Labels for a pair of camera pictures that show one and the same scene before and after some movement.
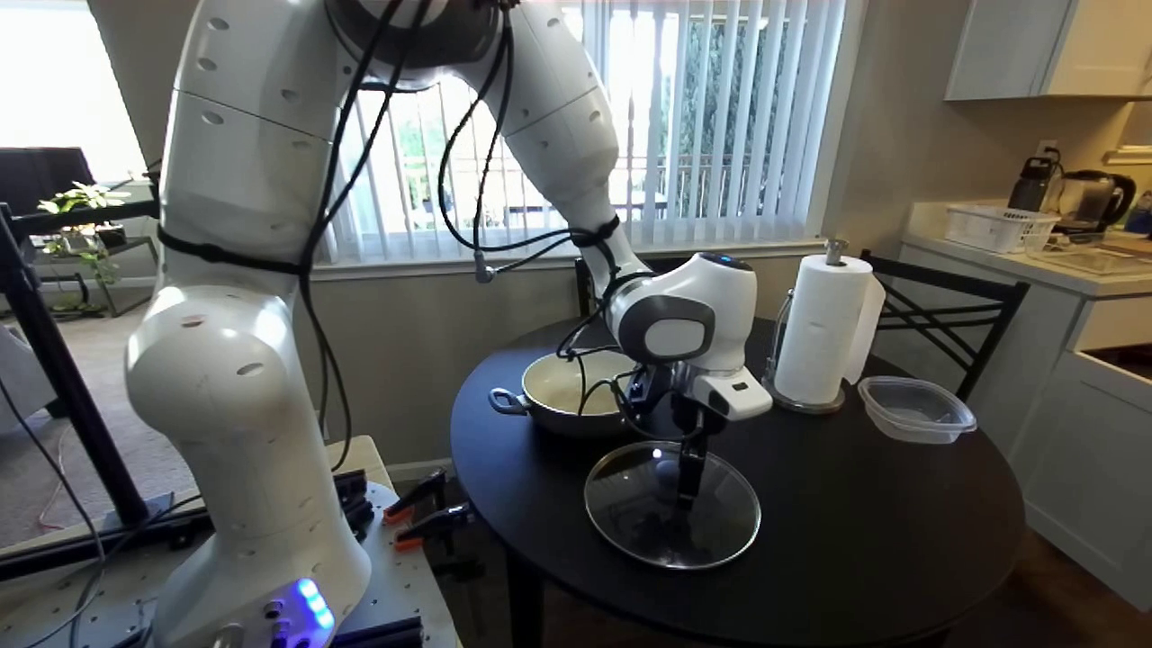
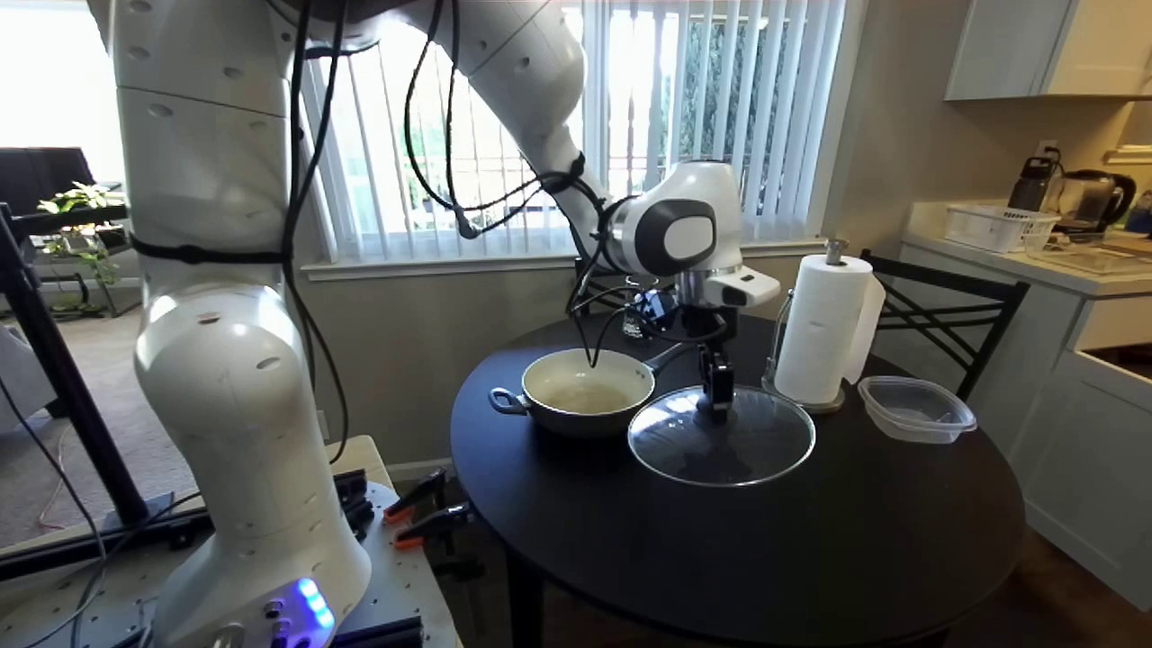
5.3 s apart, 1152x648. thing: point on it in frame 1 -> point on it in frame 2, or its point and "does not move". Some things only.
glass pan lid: [639, 500] -> [758, 440]
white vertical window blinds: [730, 119] does not move
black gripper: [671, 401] -> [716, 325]
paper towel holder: [842, 403] does not move
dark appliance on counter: [1034, 179] does not move
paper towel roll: [830, 327] does not move
